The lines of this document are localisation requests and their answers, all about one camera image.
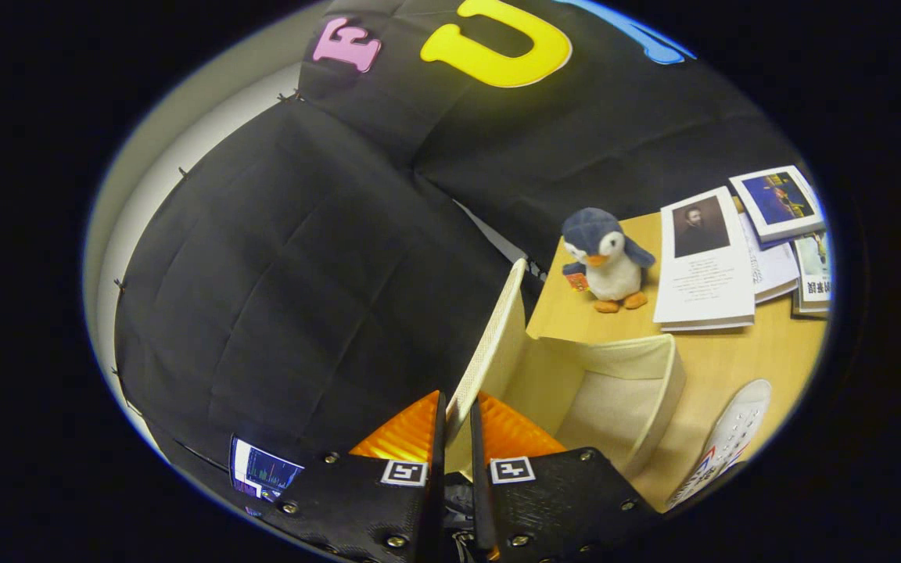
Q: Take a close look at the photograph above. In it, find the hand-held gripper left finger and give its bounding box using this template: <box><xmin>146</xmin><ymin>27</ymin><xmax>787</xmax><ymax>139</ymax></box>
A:
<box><xmin>275</xmin><ymin>389</ymin><xmax>448</xmax><ymax>563</ymax></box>

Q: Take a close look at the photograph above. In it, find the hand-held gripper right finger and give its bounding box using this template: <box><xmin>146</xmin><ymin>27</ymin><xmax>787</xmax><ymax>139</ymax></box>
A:
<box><xmin>468</xmin><ymin>391</ymin><xmax>643</xmax><ymax>563</ymax></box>

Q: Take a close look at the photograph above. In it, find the beige fabric storage box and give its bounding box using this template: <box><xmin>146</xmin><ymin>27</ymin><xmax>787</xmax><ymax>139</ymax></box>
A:
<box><xmin>444</xmin><ymin>258</ymin><xmax>687</xmax><ymax>501</ymax></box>

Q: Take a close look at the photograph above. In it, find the white canvas shoe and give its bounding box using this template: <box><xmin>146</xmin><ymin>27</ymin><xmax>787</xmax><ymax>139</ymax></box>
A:
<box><xmin>666</xmin><ymin>379</ymin><xmax>773</xmax><ymax>511</ymax></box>

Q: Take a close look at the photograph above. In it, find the blue penguin plush toy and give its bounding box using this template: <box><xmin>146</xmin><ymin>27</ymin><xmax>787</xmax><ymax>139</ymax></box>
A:
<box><xmin>561</xmin><ymin>207</ymin><xmax>656</xmax><ymax>314</ymax></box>

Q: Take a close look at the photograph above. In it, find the white portrait cover book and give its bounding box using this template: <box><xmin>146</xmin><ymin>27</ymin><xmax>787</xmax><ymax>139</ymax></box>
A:
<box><xmin>652</xmin><ymin>186</ymin><xmax>757</xmax><ymax>333</ymax></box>

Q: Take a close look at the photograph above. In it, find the plain white book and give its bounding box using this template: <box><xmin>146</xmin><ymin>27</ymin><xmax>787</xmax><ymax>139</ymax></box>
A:
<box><xmin>738</xmin><ymin>211</ymin><xmax>801</xmax><ymax>305</ymax></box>

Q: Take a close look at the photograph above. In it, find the teal cover book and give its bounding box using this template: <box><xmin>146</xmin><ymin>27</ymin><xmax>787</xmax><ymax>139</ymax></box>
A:
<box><xmin>791</xmin><ymin>231</ymin><xmax>835</xmax><ymax>318</ymax></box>

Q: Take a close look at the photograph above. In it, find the blue picture cover book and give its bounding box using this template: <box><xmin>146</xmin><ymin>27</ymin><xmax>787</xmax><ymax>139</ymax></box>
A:
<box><xmin>729</xmin><ymin>164</ymin><xmax>827</xmax><ymax>243</ymax></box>

